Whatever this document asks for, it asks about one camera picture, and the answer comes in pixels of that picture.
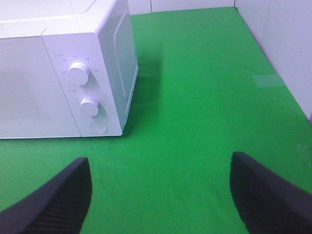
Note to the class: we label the white microwave knob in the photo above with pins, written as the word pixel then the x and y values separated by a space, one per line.
pixel 78 73
pixel 90 106

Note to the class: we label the round door release button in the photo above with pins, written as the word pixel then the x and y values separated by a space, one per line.
pixel 99 127

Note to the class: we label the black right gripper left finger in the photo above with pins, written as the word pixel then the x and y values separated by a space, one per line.
pixel 59 206

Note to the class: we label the white right partition panel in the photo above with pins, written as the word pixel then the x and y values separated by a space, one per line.
pixel 283 30

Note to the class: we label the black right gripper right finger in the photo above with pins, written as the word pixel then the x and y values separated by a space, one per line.
pixel 266 202

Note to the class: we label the white microwave door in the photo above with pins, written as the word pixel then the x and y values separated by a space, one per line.
pixel 32 103

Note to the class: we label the white microwave oven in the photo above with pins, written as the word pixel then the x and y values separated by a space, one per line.
pixel 96 32

